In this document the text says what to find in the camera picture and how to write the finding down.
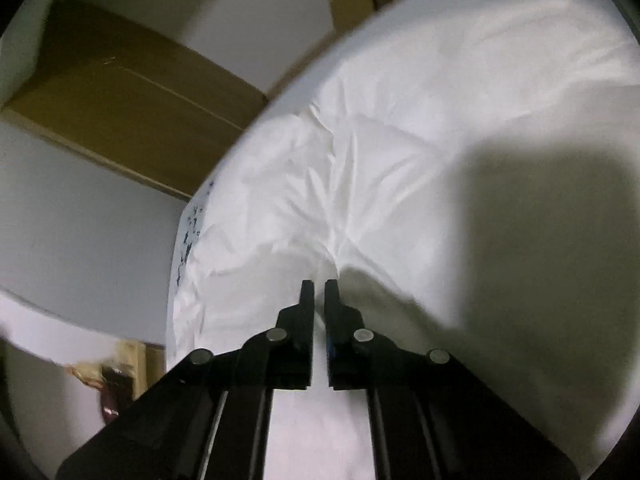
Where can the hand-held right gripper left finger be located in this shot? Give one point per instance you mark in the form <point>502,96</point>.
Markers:
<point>295,340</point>

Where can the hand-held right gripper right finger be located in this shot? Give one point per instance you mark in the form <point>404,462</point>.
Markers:
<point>345,345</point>

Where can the white zip jacket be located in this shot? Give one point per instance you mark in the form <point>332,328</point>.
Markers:
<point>400,135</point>

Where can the wooden cabinet with pale top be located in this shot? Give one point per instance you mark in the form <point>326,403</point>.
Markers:
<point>145,365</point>

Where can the dark red rice cooker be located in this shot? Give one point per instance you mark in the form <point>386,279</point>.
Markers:
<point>109,407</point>

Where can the cooking oil bottle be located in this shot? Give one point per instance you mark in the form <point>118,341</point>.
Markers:
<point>85,372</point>

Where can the large brown cardboard box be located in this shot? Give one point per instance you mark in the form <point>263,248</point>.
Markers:
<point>130,100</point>

